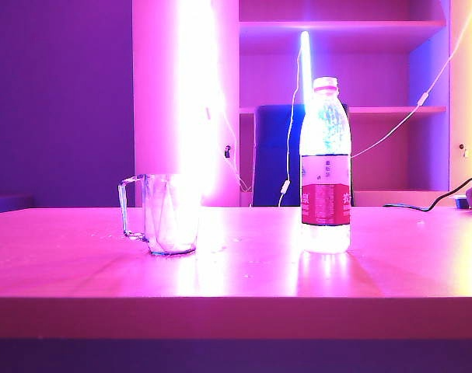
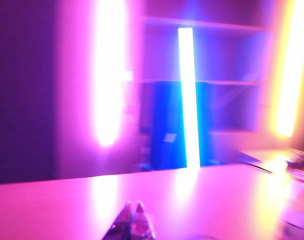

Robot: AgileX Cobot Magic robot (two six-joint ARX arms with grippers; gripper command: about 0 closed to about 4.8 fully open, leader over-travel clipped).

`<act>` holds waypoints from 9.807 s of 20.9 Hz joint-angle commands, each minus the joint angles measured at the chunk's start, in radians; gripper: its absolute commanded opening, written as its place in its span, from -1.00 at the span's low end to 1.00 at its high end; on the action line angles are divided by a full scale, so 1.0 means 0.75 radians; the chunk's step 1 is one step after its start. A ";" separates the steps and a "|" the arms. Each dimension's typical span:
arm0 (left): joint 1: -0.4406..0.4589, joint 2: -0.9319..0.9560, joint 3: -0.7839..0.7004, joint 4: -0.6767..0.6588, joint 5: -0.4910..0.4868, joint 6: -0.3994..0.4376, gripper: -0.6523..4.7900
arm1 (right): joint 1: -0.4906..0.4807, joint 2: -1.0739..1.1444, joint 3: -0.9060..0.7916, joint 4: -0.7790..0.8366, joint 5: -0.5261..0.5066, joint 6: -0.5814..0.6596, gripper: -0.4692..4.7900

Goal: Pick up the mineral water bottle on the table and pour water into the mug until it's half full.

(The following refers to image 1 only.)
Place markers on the small dark wall knob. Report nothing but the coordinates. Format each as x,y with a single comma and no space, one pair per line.
462,147

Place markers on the wide bright light tube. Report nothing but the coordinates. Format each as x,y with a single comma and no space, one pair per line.
196,97

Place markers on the small blue object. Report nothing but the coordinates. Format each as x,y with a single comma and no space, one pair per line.
460,201

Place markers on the clear water bottle red label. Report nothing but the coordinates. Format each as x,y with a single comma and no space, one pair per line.
325,233

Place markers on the thin light tube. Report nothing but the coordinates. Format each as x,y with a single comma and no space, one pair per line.
306,70

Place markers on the small black clip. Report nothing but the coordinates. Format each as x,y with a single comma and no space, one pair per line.
228,150

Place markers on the clear glass mug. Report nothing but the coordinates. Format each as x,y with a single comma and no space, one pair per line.
169,233

